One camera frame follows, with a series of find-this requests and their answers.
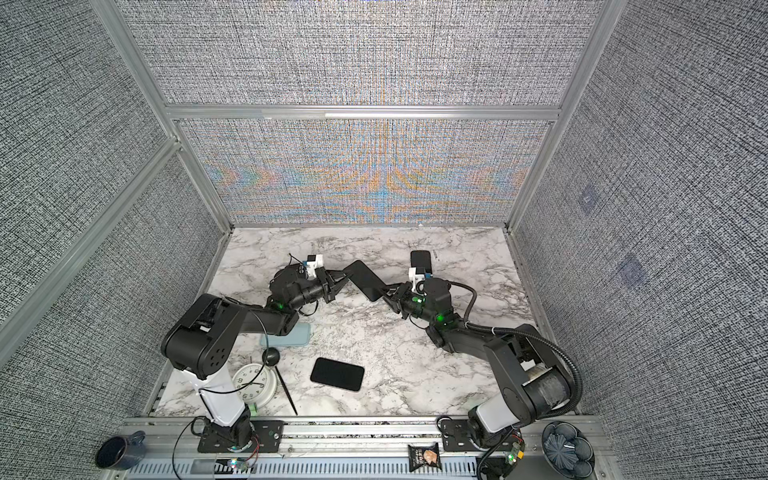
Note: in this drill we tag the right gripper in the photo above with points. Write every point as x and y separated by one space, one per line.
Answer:
402 300

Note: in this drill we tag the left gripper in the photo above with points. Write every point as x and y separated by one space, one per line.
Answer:
336 289

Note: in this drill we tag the black phone with camera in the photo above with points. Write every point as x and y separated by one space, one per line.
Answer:
369 283

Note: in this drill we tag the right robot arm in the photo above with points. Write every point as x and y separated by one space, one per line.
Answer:
536 378

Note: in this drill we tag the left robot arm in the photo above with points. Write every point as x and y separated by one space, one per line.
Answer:
201 341

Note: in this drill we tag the light blue phone case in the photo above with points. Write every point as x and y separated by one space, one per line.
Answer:
299 336

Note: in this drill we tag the black phone lying front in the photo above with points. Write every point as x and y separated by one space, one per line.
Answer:
337 374

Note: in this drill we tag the black ladle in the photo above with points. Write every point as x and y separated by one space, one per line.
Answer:
271 358

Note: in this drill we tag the white alarm clock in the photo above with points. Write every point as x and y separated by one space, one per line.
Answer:
257 384

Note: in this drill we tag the snack packet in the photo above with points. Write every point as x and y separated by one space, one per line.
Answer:
424 457

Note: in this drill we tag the bowl of dark capsules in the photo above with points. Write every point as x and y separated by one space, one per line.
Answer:
568 451

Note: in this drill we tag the dark blue mug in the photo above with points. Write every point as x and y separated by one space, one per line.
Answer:
121 452

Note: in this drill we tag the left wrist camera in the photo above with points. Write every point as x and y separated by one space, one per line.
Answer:
312 265

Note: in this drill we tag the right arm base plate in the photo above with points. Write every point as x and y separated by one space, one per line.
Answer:
459 436

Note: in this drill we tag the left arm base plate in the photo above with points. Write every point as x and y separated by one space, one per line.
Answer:
265 434

